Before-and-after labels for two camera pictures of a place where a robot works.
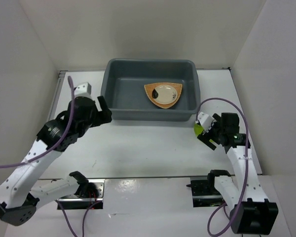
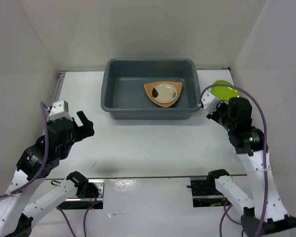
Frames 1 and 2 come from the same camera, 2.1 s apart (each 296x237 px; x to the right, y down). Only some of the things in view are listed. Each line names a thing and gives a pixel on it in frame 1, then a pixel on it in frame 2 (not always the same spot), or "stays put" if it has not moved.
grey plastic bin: x=123 y=89 stays put
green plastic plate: x=198 y=129 → x=224 y=93
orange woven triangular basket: x=150 y=87 stays put
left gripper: x=104 y=116 → x=85 y=130
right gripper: x=218 y=118 → x=221 y=103
